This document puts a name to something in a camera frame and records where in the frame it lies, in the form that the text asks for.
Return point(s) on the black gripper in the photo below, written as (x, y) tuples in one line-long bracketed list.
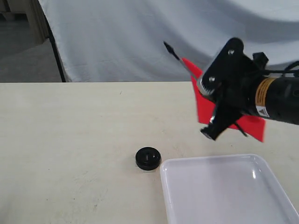
[(228, 82)]

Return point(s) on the white backdrop cloth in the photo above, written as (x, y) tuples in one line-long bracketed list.
[(123, 40)]

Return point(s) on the black round cap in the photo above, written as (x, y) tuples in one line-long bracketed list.
[(148, 158)]

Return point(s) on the black backdrop stand pole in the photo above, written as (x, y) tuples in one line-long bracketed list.
[(56, 55)]

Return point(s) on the beige cabinet in background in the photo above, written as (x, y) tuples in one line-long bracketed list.
[(30, 12)]

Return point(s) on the white plastic tray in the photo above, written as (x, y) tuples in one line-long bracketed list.
[(228, 189)]

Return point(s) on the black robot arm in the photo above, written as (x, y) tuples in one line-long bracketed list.
[(278, 93)]

